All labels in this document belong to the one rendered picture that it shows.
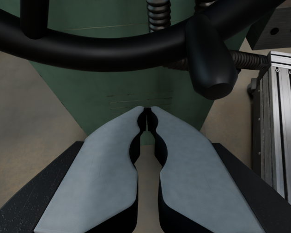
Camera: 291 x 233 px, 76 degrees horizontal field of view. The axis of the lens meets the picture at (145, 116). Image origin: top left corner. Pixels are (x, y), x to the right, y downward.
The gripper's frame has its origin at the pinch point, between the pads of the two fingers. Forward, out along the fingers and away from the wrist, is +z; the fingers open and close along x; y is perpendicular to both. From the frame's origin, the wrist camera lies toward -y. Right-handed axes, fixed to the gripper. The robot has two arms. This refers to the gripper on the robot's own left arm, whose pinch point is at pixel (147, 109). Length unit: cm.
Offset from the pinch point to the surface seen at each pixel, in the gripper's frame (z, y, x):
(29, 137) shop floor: 60, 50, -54
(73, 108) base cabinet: 37.6, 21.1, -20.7
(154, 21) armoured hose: 10.9, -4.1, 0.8
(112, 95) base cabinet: 35.1, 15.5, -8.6
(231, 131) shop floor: 59, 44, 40
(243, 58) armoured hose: 16.7, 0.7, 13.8
